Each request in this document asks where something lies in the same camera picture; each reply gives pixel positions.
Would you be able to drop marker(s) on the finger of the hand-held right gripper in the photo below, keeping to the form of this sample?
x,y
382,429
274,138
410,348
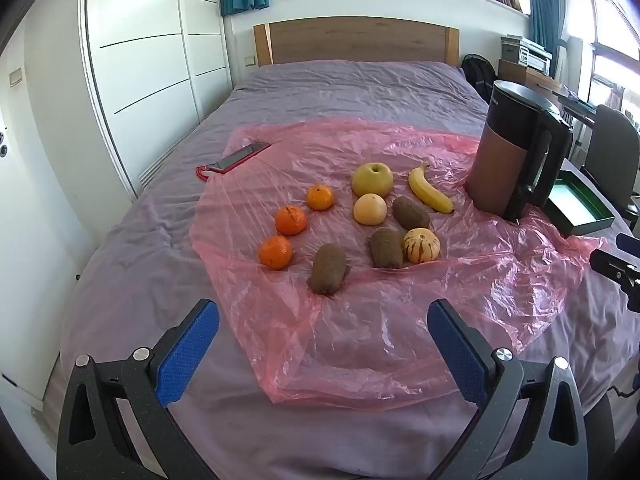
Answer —
x,y
607,265
629,242

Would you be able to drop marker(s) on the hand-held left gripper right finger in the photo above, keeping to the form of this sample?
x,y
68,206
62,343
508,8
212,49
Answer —
x,y
460,355

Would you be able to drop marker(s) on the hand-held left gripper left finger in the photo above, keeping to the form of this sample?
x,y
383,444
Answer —
x,y
190,355

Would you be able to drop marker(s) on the green tray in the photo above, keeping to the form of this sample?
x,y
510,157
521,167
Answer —
x,y
575,200

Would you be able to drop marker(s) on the striped pepino melon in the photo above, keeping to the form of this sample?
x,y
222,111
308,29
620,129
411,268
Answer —
x,y
421,246

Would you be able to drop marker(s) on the brown kiwi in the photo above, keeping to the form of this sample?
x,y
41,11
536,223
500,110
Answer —
x,y
386,247
411,212
327,269

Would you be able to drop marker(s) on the mandarin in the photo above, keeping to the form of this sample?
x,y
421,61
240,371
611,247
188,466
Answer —
x,y
275,252
320,197
290,220

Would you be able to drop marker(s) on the dark electric kettle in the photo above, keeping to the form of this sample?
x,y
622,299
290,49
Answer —
x,y
495,160

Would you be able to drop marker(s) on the banana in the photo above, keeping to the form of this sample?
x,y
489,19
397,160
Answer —
x,y
425,187

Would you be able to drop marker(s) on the round yellow pear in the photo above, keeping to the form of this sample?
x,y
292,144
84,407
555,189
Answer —
x,y
370,209

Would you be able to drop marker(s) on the yellow apple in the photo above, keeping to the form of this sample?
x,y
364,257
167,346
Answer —
x,y
372,180

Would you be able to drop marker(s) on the pink plastic sheet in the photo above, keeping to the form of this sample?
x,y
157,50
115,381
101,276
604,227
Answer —
x,y
380,325

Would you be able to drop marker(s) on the grey chair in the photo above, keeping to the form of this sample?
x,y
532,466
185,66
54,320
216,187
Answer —
x,y
612,145

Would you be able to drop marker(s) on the grey desk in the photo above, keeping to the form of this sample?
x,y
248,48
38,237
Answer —
x,y
575,102

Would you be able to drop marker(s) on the wooden dresser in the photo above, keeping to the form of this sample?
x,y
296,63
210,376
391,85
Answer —
x,y
520,77

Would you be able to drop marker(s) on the red smartphone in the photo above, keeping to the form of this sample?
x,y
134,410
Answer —
x,y
240,156

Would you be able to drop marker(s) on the white printer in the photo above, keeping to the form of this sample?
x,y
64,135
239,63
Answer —
x,y
525,52

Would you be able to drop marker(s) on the black backpack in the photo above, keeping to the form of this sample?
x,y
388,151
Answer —
x,y
477,77

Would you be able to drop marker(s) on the white wardrobe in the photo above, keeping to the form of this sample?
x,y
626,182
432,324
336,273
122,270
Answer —
x,y
145,60

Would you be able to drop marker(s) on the wooden bed headboard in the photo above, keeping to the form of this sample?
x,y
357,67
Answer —
x,y
350,40

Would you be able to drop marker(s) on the beige wall socket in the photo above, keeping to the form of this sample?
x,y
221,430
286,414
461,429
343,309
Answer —
x,y
250,60

